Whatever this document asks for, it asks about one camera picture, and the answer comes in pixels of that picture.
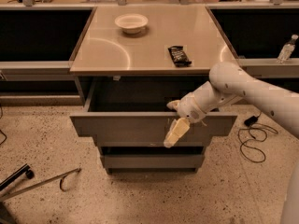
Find metal stand legs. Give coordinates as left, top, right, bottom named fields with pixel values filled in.
left=0, top=162, right=82, bottom=224

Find grey top drawer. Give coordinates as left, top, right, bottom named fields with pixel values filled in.
left=69, top=76, right=238, bottom=147

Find clear plastic water bottle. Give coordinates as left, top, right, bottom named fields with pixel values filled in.
left=277, top=35, right=299, bottom=63

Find grey drawer cabinet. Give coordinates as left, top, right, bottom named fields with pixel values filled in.
left=72, top=5, right=235, bottom=172

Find grey drawer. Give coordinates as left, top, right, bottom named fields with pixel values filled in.
left=69, top=76, right=238, bottom=147
left=101, top=155, right=205, bottom=169

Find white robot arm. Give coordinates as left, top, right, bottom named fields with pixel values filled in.
left=164, top=62, right=299, bottom=147

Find grey window ledge rail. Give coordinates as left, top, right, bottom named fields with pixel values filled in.
left=1, top=58, right=299, bottom=81

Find black cable on floor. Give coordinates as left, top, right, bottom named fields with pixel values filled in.
left=237, top=125, right=279, bottom=164

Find black power adapter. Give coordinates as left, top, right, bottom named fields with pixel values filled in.
left=244, top=116, right=258, bottom=127

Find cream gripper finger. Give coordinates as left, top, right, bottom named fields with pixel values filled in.
left=164, top=118, right=190, bottom=148
left=166, top=100, right=180, bottom=110

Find white bowl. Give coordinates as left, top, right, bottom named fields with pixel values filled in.
left=115, top=14, right=149, bottom=35

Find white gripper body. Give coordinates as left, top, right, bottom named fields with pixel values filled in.
left=177, top=91, right=215, bottom=123

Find grey bottom drawer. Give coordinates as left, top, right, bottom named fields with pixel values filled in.
left=101, top=155, right=205, bottom=169

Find black snack bar wrapper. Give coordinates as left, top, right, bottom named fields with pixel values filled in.
left=168, top=46, right=192, bottom=67

